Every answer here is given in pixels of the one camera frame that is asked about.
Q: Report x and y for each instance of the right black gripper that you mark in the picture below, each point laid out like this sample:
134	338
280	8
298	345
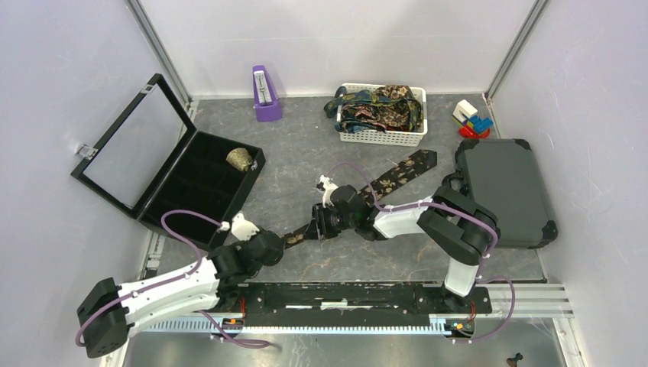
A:
320	229

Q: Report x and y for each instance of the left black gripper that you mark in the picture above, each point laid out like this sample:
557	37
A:
248	241

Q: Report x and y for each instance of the black gold floral tie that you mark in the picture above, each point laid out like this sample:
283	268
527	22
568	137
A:
412	167

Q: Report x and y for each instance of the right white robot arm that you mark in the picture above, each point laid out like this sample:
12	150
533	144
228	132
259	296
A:
463	229

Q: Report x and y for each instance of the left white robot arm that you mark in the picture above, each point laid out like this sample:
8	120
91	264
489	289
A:
112	313

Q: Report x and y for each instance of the pile of patterned ties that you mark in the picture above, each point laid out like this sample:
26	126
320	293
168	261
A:
390	108

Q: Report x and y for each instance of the rolled gold tie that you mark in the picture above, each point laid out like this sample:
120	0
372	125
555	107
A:
240	159

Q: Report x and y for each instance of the white perforated basket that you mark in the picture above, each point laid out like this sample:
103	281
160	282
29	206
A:
411	139

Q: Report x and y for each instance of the purple metronome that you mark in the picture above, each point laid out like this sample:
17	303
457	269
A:
266	103

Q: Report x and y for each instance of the black display box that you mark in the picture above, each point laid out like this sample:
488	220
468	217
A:
152	159

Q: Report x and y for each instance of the colourful toy blocks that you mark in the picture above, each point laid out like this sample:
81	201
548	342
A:
470	124

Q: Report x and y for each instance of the dark grey hard case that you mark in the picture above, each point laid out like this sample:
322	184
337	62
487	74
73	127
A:
503	176

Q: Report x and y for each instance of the small black knob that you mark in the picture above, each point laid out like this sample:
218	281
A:
513	361

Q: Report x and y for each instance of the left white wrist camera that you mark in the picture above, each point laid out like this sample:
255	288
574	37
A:
241	228

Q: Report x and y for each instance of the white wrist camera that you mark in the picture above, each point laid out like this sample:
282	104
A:
326	187
241	228

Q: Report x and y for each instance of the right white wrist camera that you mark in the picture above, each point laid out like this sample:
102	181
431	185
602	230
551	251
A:
326	187

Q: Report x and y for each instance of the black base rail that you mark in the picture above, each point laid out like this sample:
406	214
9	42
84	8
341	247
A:
363	304

